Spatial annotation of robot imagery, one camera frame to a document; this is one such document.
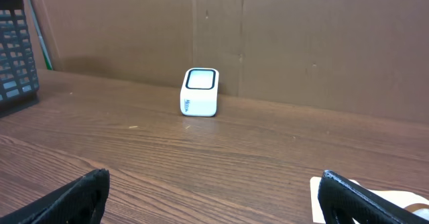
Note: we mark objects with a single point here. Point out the grey plastic basket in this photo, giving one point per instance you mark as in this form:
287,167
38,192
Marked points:
19,78

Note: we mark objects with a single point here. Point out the white barcode scanner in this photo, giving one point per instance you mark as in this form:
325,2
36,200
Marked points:
199,92

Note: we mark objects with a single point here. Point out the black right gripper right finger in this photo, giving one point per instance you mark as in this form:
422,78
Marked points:
343,201

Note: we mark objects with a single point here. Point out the clear brown snack bag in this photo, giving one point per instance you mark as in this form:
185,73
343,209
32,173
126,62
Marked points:
409,201

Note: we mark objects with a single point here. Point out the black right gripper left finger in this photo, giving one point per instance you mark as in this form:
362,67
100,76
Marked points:
81,201

